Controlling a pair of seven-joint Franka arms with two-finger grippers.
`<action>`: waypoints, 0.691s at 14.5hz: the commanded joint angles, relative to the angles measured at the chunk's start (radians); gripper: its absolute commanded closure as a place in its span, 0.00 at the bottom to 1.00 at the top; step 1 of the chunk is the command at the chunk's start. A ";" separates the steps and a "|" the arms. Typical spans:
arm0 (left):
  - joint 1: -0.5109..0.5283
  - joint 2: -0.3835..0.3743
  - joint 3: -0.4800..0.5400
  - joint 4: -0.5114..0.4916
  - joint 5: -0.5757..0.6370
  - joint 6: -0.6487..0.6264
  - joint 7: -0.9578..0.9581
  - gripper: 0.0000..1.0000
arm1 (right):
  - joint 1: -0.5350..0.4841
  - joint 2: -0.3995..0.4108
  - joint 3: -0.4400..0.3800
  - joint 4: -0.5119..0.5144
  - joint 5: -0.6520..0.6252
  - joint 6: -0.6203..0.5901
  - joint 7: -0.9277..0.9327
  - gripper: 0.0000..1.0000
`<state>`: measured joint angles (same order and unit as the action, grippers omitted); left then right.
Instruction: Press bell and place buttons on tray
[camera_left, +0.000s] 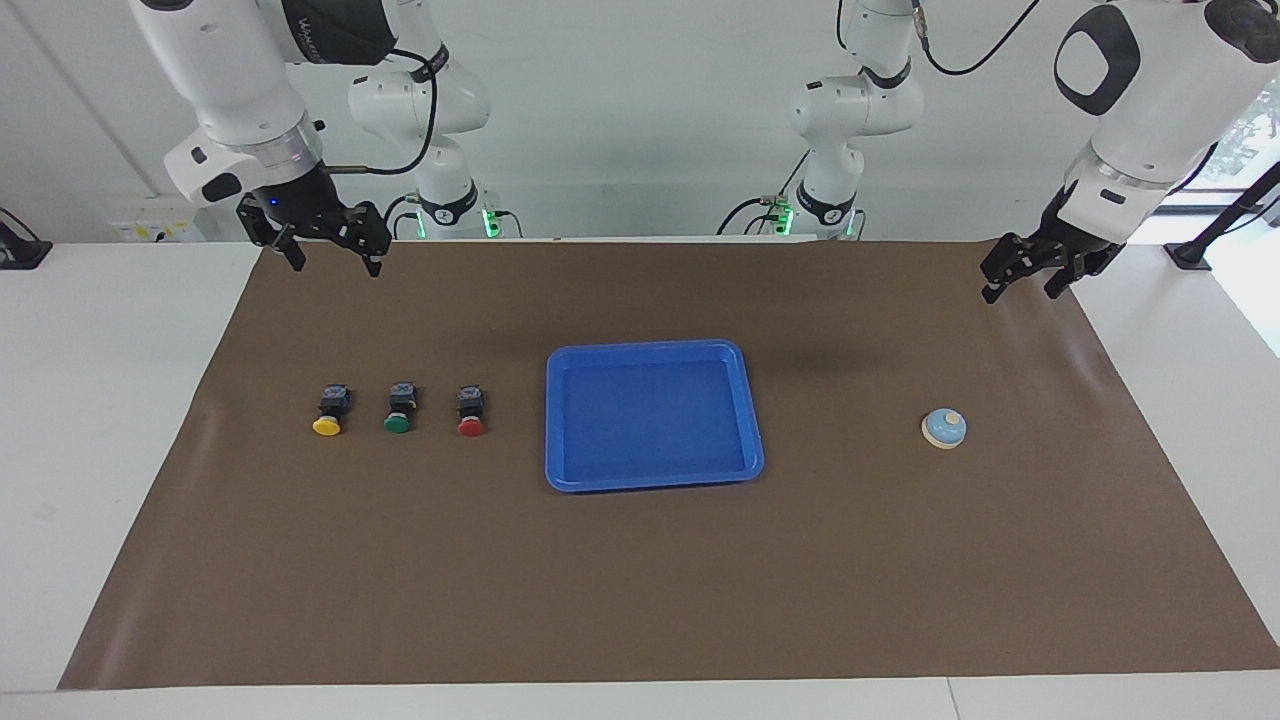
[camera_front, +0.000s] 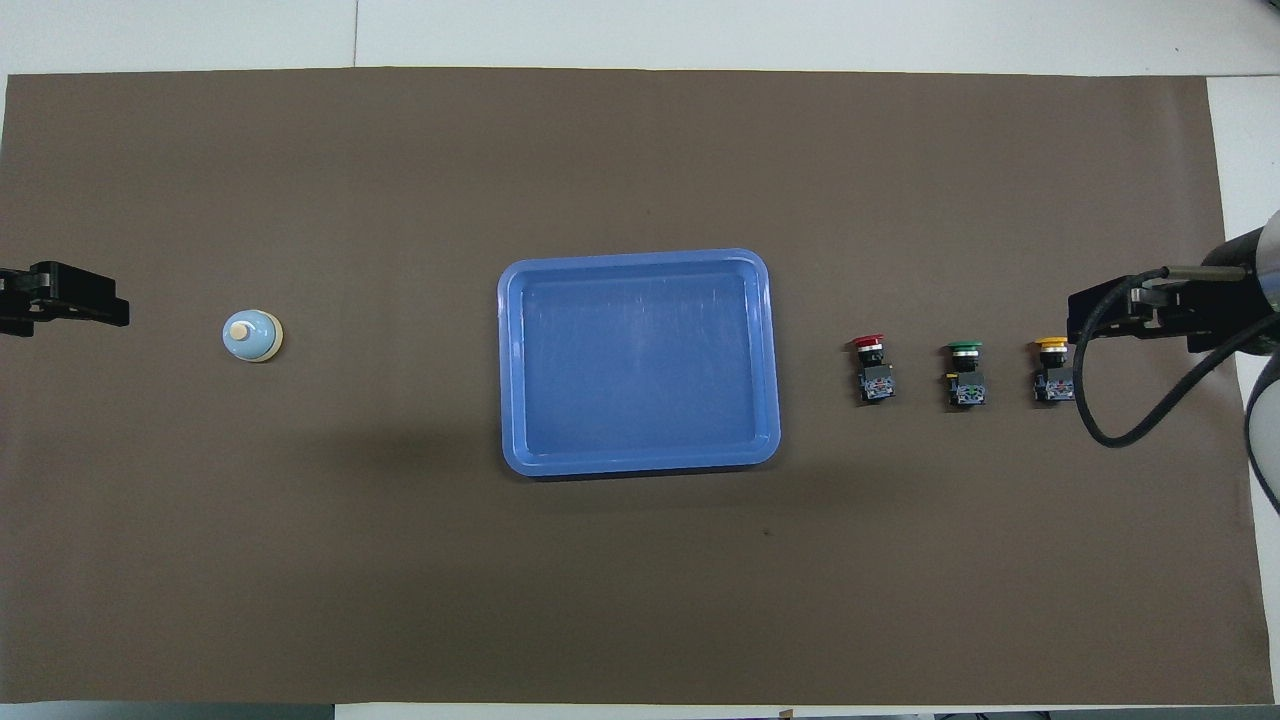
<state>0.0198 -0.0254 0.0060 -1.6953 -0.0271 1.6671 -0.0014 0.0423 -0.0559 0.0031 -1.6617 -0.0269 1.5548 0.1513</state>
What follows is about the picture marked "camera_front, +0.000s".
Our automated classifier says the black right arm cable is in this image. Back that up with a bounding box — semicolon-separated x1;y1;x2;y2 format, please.
1072;263;1280;449

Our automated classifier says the brown table mat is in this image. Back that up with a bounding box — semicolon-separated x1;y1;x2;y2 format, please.
0;67;1250;707

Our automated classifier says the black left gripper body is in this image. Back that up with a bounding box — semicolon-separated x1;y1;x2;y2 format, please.
0;264;39;338

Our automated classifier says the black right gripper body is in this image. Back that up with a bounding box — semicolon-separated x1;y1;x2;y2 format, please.
1135;278;1251;353

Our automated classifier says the blue plastic tray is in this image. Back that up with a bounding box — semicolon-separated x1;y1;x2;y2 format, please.
497;247;782;479

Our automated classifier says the light blue service bell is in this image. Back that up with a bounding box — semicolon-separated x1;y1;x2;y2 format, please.
221;310;286;364

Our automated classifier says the red push button switch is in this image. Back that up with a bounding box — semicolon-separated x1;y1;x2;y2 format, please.
848;334;897;406

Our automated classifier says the green push button switch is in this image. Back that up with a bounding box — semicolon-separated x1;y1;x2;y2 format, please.
942;340;989;411

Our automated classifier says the yellow push button switch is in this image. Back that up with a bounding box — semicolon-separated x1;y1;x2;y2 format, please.
1031;337;1079;406

